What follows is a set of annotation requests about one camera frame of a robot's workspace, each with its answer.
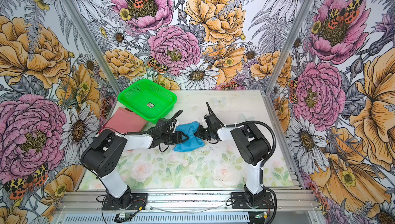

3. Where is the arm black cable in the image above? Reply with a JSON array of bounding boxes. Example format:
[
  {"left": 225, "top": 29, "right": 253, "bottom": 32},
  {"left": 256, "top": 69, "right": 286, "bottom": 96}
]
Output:
[
  {"left": 98, "top": 109, "right": 184, "bottom": 154},
  {"left": 206, "top": 102, "right": 277, "bottom": 224}
]

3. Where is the green plastic basket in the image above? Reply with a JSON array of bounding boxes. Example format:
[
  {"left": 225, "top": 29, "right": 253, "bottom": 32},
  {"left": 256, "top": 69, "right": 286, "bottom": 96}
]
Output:
[{"left": 117, "top": 79, "right": 177, "bottom": 123}]

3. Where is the right aluminium corner post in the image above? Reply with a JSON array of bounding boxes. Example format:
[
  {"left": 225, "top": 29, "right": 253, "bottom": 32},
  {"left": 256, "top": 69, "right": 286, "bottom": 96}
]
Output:
[{"left": 265, "top": 0, "right": 314, "bottom": 95}]

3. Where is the aluminium corner post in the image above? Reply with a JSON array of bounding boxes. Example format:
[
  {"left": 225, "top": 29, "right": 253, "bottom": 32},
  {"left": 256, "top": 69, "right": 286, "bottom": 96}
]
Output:
[
  {"left": 61, "top": 0, "right": 121, "bottom": 95},
  {"left": 265, "top": 0, "right": 314, "bottom": 95}
]

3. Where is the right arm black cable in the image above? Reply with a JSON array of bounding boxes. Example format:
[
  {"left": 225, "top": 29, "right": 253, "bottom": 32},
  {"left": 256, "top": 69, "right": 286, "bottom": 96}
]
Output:
[{"left": 206, "top": 102, "right": 277, "bottom": 224}]

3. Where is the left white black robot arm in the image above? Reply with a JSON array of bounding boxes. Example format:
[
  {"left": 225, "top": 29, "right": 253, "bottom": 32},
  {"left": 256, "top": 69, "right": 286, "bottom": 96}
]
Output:
[{"left": 80, "top": 119, "right": 189, "bottom": 209}]

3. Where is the aluminium front rail frame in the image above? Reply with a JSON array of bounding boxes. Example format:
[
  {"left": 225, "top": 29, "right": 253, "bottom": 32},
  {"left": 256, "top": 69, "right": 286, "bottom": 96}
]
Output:
[{"left": 52, "top": 188, "right": 326, "bottom": 224}]

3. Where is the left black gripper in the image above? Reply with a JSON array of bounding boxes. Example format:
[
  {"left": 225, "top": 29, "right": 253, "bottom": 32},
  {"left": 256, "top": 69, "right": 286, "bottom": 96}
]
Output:
[{"left": 161, "top": 131, "right": 188, "bottom": 145}]

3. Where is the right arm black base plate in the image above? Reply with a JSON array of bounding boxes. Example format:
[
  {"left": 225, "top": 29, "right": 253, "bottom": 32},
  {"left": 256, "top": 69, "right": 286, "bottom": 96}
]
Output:
[{"left": 230, "top": 191, "right": 274, "bottom": 209}]

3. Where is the folded red t shirt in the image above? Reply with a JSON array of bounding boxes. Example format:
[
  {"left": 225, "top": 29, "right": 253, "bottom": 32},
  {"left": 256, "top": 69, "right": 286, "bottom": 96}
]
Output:
[{"left": 99, "top": 107, "right": 147, "bottom": 133}]

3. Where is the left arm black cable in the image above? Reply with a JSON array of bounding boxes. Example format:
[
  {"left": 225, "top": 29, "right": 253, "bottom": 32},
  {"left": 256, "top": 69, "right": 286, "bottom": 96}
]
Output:
[{"left": 98, "top": 109, "right": 184, "bottom": 154}]

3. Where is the blue t shirt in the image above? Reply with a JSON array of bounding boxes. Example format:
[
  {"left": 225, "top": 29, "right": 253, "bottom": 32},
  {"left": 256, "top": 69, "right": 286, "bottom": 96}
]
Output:
[{"left": 173, "top": 121, "right": 205, "bottom": 152}]

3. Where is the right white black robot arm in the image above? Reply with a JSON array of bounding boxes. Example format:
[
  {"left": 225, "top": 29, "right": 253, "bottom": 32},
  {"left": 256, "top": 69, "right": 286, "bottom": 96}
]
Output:
[{"left": 194, "top": 115, "right": 277, "bottom": 207}]

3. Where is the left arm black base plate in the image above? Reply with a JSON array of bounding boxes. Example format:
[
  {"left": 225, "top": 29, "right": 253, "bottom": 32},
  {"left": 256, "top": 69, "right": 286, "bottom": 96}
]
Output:
[{"left": 103, "top": 193, "right": 148, "bottom": 211}]

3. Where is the left aluminium corner post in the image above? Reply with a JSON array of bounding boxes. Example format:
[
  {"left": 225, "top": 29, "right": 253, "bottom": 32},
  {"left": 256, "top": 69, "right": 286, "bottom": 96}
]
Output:
[{"left": 61, "top": 0, "right": 121, "bottom": 95}]

